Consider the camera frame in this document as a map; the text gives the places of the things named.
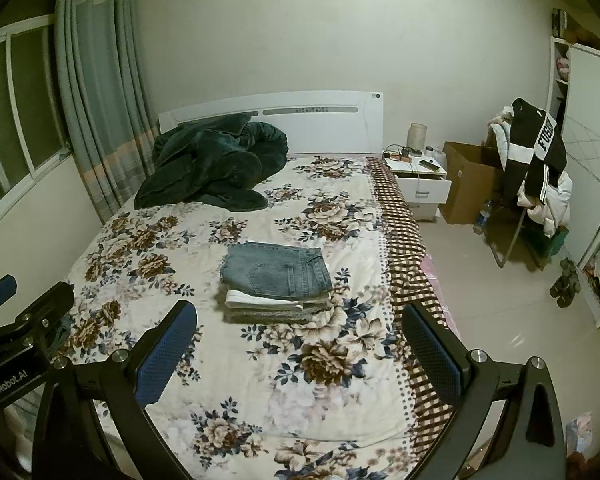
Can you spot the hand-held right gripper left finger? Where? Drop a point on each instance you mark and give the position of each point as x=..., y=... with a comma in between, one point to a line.
x=165, y=355

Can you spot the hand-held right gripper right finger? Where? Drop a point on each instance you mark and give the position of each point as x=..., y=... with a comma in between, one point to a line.
x=435, y=355

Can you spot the blue jeans pants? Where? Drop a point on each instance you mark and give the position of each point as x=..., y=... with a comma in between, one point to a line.
x=275, y=265

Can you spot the folded white pants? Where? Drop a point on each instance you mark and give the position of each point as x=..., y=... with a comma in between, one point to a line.
x=260, y=300

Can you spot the folded grey pants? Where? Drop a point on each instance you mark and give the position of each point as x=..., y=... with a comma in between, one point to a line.
x=270, y=316

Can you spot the pink bed sheet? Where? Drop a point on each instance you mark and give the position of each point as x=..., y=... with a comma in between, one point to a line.
x=432, y=270

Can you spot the floral blanket with checked border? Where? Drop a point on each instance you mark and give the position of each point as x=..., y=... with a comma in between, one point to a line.
x=290, y=380

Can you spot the metal folding chair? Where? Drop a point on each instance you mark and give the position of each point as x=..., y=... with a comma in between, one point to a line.
x=510, y=240

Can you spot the plastic water bottle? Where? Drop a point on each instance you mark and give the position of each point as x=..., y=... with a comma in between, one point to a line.
x=482, y=217

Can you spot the pair of dark shoes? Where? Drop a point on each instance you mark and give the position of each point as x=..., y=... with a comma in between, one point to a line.
x=566, y=282

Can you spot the crumpled plastic bag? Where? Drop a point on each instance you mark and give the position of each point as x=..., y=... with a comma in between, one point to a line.
x=579, y=430

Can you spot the white nightstand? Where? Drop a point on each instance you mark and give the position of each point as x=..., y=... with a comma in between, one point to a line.
x=427, y=190

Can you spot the green plastic bin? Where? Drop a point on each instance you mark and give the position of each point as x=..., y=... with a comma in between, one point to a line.
x=560, y=240

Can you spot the brown cardboard box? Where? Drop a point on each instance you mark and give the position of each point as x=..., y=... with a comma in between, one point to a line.
x=467, y=185

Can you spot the white-framed window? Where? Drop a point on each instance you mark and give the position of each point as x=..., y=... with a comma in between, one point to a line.
x=20, y=110

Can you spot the black remote control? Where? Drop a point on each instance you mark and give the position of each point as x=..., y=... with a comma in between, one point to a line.
x=429, y=164

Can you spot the chair with clothes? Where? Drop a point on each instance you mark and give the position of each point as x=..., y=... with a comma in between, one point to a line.
x=555, y=205

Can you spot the dark green quilt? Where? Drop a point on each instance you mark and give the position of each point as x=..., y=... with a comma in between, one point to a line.
x=210, y=165

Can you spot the beige cylindrical table lamp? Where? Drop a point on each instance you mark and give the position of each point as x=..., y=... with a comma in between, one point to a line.
x=417, y=139

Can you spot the grey-blue striped curtain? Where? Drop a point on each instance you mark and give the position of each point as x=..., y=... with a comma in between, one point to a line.
x=100, y=85

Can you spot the black jacket with white stripes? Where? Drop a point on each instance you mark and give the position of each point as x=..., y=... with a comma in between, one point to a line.
x=540, y=145

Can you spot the white bed headboard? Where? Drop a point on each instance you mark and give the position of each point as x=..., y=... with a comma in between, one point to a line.
x=330, y=130

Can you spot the white wardrobe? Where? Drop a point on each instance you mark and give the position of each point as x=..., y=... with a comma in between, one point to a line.
x=590, y=125

